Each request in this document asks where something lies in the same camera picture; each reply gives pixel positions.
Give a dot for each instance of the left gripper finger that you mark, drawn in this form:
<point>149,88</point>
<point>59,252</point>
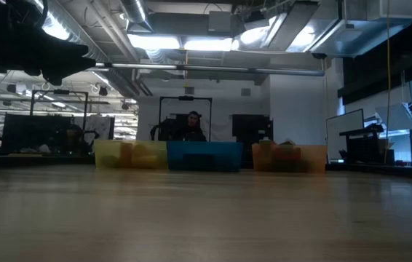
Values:
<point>87,62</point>

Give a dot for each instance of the red wooden cylinder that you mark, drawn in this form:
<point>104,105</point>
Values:
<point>126,154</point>

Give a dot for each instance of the yellow wooden cylinder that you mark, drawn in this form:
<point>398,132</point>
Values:
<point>145,155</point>

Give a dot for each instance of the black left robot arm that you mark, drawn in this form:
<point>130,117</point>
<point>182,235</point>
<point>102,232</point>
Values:
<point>6,14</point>

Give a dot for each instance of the black background robot arm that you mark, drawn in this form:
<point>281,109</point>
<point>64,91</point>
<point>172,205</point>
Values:
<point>164,129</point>

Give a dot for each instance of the white printed board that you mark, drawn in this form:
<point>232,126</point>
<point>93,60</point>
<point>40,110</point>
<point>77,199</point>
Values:
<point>100,125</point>

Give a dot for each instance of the black monitor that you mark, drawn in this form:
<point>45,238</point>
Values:
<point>35,129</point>

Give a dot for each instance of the translucent yellow plastic bin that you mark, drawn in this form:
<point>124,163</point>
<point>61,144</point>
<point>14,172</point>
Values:
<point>157,154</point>

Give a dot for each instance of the silver horizontal ceiling pipe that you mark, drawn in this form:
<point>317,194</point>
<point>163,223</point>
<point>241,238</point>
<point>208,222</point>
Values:
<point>209,68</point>

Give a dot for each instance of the person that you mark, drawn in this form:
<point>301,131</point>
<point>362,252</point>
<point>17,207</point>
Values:
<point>193,129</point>

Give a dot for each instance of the grey ceiling unit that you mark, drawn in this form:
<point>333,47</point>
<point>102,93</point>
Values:
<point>219,21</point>

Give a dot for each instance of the teal plastic bin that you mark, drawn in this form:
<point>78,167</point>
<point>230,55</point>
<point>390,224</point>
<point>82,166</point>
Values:
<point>209,153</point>

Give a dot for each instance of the black screen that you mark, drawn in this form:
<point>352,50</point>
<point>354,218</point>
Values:
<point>251,127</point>

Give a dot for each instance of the translucent orange plastic bin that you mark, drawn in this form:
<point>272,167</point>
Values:
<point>313,158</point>

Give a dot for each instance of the white standing board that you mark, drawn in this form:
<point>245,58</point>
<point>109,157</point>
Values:
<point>344,132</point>

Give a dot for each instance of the black desk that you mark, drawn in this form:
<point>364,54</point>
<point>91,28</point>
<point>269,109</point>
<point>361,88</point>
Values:
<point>366,143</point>

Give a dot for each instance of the black station frame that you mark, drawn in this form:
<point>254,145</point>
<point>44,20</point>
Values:
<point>84,109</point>
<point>186,98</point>

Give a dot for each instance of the silver ventilation duct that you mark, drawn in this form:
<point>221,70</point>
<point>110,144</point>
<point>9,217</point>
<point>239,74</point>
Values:
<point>135,12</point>

